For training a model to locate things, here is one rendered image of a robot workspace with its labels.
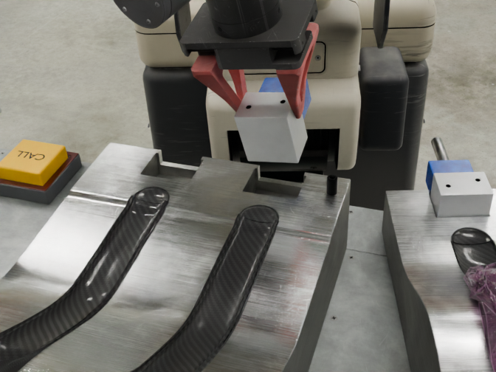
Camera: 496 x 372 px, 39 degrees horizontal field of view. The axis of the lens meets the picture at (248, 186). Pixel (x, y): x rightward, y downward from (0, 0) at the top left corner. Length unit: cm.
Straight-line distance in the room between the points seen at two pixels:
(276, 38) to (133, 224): 23
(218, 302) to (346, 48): 52
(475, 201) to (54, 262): 39
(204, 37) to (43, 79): 233
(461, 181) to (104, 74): 226
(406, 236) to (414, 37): 67
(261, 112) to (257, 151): 4
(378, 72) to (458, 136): 127
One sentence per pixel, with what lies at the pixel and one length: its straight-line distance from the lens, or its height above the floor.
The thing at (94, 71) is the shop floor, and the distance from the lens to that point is 288.
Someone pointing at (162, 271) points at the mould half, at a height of 88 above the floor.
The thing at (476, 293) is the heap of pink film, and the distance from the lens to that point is 57.
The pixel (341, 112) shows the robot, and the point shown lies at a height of 78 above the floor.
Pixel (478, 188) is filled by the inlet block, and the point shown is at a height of 88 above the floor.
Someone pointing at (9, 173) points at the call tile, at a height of 83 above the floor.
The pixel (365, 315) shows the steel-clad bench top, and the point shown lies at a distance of 67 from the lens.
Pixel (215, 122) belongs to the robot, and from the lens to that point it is 101.
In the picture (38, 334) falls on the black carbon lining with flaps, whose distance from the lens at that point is 55.
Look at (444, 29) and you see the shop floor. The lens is 312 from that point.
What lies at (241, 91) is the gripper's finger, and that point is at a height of 98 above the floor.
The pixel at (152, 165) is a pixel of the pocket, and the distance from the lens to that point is 73.
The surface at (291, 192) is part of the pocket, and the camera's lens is 70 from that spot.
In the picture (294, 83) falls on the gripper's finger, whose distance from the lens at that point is 57.
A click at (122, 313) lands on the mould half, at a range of 57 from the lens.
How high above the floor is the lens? 130
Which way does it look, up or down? 37 degrees down
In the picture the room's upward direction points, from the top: 3 degrees counter-clockwise
